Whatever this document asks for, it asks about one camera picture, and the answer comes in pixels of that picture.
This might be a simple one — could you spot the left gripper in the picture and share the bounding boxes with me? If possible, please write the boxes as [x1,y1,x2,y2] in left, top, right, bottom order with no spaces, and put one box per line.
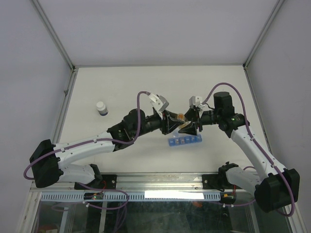
[132,110,183,138]

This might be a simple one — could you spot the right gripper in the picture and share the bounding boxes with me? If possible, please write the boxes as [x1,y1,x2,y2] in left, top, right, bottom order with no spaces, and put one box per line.
[178,107,221,136]

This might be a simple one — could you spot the clear bottle orange pills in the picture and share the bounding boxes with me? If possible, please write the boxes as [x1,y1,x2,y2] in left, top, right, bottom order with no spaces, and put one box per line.
[178,116,190,129]

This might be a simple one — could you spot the blue weekly pill organizer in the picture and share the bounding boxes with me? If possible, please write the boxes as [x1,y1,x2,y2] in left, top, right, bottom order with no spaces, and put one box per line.
[168,131,203,147]

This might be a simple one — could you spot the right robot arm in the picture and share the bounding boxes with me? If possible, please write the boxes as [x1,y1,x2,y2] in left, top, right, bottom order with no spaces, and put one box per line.
[179,92,300,213]

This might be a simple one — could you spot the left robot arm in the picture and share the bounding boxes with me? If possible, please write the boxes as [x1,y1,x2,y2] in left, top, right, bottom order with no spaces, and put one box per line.
[30,109,183,189]

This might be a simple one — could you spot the white capped pill bottle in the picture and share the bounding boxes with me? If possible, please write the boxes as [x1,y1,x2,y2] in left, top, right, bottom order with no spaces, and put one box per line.
[96,101,108,116]

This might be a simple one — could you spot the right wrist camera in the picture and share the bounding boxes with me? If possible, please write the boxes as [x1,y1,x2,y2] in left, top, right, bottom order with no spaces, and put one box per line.
[189,96,204,109]

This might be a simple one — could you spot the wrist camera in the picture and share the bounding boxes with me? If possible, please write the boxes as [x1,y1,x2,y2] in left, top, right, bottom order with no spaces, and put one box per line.
[148,93,169,118]
[189,96,204,109]

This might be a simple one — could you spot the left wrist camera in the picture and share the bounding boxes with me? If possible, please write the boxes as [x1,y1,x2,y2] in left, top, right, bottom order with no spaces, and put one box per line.
[148,93,169,118]

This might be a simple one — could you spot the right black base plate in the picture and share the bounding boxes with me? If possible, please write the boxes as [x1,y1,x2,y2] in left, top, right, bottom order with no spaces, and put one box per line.
[202,173,234,192]

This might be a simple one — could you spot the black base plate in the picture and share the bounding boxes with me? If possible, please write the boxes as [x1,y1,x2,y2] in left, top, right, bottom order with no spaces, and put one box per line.
[202,173,234,192]
[74,174,117,190]

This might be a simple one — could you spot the aluminium mounting rail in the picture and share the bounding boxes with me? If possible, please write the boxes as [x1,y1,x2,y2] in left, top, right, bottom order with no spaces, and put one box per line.
[30,171,246,194]

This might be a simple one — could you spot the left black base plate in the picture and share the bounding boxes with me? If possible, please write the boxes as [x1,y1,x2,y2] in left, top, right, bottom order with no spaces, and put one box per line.
[74,174,117,190]

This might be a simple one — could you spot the right aluminium frame post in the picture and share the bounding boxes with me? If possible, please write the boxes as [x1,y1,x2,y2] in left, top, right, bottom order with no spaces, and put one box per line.
[243,0,286,70]

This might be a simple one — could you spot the aluminium frame post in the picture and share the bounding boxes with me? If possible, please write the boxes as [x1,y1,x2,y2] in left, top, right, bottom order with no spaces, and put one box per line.
[243,0,286,70]
[30,0,75,70]

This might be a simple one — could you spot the grey slotted cable duct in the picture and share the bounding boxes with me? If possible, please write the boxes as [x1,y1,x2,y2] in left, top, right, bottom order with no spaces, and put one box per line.
[41,191,221,202]

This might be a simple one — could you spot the left aluminium frame post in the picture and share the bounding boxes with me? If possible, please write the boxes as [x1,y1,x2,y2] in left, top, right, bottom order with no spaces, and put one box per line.
[30,0,75,70]

